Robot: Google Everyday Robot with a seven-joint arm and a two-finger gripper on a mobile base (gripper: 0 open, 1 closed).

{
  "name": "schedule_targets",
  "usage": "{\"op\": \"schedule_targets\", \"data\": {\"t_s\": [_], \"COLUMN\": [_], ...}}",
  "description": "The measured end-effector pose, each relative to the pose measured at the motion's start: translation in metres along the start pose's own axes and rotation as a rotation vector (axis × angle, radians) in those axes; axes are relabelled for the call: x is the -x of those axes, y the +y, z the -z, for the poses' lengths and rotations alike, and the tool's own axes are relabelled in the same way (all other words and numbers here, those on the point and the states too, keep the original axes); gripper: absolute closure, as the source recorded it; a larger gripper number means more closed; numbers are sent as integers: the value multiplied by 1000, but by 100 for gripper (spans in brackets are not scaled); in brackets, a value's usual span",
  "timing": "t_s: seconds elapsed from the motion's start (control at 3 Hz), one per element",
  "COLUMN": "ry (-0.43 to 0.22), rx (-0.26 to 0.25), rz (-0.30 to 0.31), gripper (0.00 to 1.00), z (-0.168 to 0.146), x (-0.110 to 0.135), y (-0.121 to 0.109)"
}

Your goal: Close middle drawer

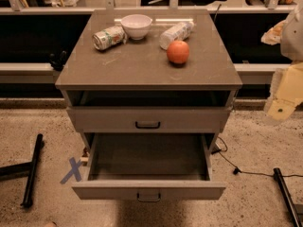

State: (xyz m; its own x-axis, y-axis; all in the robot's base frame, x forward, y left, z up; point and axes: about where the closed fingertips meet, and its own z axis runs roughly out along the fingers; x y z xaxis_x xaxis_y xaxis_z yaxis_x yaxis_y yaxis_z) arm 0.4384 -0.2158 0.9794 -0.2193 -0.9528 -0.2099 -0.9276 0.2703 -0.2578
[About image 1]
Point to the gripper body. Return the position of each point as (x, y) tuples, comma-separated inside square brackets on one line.
[(293, 39)]

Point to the grey drawer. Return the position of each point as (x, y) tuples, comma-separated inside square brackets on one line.
[(172, 120), (148, 167)]

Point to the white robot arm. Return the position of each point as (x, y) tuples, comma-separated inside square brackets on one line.
[(289, 34)]

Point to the grey drawer cabinet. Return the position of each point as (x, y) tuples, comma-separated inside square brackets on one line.
[(137, 74)]

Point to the black right stand leg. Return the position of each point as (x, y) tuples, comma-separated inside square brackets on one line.
[(295, 210)]

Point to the black stand leg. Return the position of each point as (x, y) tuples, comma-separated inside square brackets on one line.
[(27, 169), (295, 210)]

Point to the orange round fruit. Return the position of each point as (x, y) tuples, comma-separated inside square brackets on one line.
[(178, 52)]

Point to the white plastic bottle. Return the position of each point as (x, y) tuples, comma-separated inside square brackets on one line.
[(178, 32)]

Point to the white ceramic bowl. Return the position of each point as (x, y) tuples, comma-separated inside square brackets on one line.
[(136, 26)]

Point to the green white soda can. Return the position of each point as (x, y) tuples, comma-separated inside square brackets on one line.
[(109, 37)]

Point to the blue tape cross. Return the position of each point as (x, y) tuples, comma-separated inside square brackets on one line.
[(74, 171)]

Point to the black left stand leg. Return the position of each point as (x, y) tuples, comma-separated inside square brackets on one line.
[(27, 169)]

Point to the black clamp on rail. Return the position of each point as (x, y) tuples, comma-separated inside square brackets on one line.
[(58, 61)]

